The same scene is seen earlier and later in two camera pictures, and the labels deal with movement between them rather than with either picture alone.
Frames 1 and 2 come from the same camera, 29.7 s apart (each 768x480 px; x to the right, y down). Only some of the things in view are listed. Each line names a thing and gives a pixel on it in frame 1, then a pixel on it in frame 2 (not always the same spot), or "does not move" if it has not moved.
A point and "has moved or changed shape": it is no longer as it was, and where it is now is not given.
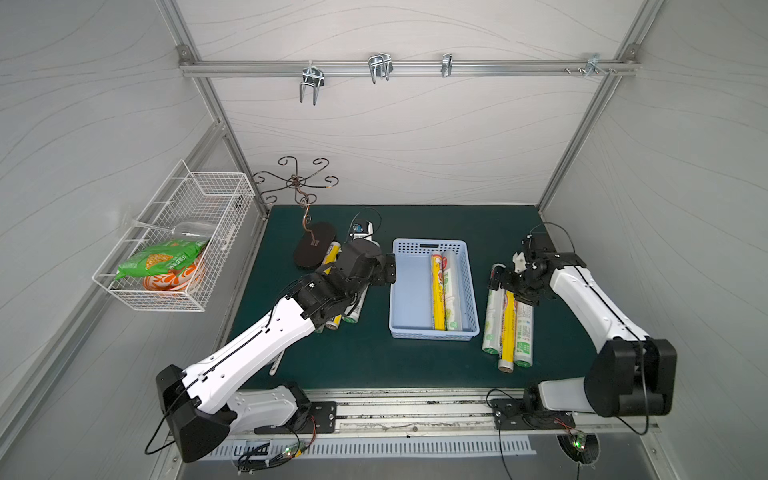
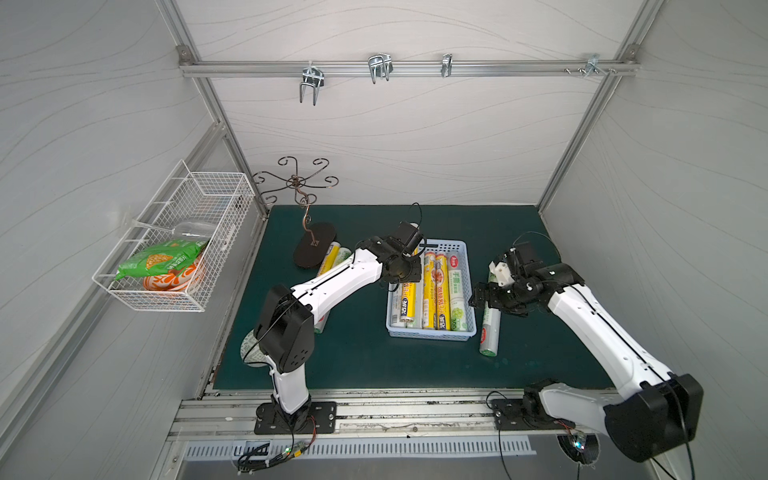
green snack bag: x=161 y=258 does not move
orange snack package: x=171 y=280 does not move
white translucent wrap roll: x=354 y=310 → x=396 y=303
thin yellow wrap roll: x=438 y=293 does not move
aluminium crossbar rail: x=208 y=68 does not move
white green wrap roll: x=523 y=334 → x=490 y=332
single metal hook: x=447 y=63 does not move
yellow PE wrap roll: x=334 y=322 → x=408 y=309
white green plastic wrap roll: x=453 y=290 has moved or changed shape
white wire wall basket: x=171 y=257 does not move
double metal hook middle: x=380 y=65 does not move
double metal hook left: x=312 y=75 does not move
